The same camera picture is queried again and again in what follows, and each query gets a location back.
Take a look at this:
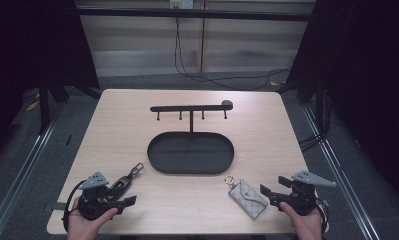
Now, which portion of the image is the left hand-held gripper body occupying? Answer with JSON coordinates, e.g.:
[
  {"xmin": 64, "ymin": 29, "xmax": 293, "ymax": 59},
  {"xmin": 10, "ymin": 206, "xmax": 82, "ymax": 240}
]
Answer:
[{"xmin": 76, "ymin": 171, "xmax": 128, "ymax": 222}]

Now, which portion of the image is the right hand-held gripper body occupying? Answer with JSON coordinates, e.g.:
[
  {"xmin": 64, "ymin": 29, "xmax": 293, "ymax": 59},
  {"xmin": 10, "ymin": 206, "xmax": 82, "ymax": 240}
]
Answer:
[{"xmin": 279, "ymin": 170, "xmax": 338, "ymax": 216}]

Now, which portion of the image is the black car key with strap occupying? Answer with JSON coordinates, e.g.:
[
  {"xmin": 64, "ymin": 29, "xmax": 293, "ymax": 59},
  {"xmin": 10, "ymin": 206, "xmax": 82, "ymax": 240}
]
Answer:
[{"xmin": 107, "ymin": 162, "xmax": 145, "ymax": 200}]

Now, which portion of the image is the grey key pouch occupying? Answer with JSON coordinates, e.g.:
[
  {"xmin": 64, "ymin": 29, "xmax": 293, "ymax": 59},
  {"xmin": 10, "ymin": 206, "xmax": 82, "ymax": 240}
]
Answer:
[{"xmin": 223, "ymin": 175, "xmax": 269, "ymax": 220}]

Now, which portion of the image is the black key rack with tray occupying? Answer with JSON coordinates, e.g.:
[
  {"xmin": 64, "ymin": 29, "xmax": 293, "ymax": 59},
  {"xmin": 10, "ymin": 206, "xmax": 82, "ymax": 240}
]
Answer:
[{"xmin": 146, "ymin": 99, "xmax": 236, "ymax": 176}]

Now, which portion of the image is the person's left hand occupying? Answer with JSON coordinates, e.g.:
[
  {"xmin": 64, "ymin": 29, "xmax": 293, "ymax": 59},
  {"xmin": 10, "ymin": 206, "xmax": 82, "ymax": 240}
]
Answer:
[{"xmin": 66, "ymin": 195, "xmax": 120, "ymax": 240}]

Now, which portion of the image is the person's right hand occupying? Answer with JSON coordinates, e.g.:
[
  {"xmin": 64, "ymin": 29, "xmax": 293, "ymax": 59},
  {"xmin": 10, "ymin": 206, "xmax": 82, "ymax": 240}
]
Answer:
[{"xmin": 279, "ymin": 201, "xmax": 325, "ymax": 240}]

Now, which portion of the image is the black metal stand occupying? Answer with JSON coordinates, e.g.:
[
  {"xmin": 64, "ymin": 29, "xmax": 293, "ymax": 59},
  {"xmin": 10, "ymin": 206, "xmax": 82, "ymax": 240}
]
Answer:
[{"xmin": 36, "ymin": 75, "xmax": 70, "ymax": 135}]

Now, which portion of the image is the yellow floor tape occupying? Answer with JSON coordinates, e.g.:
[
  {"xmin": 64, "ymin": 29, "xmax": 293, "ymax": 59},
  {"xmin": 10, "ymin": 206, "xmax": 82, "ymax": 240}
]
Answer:
[{"xmin": 25, "ymin": 99, "xmax": 41, "ymax": 112}]

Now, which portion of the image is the dark curtain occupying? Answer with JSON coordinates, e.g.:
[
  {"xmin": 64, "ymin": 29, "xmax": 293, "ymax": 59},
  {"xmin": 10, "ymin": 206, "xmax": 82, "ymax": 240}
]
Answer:
[
  {"xmin": 277, "ymin": 0, "xmax": 399, "ymax": 203},
  {"xmin": 0, "ymin": 0, "xmax": 101, "ymax": 169}
]

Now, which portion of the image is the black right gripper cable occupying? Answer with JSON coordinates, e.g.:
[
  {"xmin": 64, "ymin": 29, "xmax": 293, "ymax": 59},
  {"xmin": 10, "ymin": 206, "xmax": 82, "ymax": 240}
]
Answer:
[{"xmin": 314, "ymin": 196, "xmax": 331, "ymax": 234}]

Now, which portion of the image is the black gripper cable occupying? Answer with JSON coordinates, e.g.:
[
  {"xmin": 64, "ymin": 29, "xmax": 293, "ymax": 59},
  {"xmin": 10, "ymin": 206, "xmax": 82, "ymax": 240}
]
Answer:
[
  {"xmin": 61, "ymin": 179, "xmax": 88, "ymax": 233},
  {"xmin": 314, "ymin": 196, "xmax": 331, "ymax": 234}
]

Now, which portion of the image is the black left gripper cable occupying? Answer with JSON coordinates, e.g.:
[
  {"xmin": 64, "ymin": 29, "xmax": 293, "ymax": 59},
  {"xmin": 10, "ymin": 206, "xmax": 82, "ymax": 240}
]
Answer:
[{"xmin": 61, "ymin": 179, "xmax": 88, "ymax": 233}]

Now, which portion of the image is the metal floor rail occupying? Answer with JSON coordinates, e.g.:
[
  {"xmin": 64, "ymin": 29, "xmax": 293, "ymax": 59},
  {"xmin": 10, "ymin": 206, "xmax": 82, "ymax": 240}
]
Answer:
[
  {"xmin": 0, "ymin": 108, "xmax": 65, "ymax": 240},
  {"xmin": 301, "ymin": 103, "xmax": 382, "ymax": 240}
]

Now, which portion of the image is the bundle of black cables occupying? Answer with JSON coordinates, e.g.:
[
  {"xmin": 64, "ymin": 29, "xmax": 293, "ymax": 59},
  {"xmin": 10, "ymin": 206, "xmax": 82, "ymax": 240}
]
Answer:
[{"xmin": 298, "ymin": 89, "xmax": 334, "ymax": 153}]

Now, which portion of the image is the black cable along wall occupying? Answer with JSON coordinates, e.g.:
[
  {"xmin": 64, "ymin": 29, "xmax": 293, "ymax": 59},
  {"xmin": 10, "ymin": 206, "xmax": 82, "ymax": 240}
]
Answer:
[{"xmin": 173, "ymin": 17, "xmax": 292, "ymax": 92}]

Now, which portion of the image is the black horizontal frame bar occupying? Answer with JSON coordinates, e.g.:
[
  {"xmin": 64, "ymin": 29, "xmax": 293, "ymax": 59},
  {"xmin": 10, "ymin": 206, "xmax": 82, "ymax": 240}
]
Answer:
[{"xmin": 76, "ymin": 7, "xmax": 317, "ymax": 23}]

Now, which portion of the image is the white wall outlet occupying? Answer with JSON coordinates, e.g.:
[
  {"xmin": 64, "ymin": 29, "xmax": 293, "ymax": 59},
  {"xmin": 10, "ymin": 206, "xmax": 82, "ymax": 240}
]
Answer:
[{"xmin": 168, "ymin": 0, "xmax": 195, "ymax": 10}]

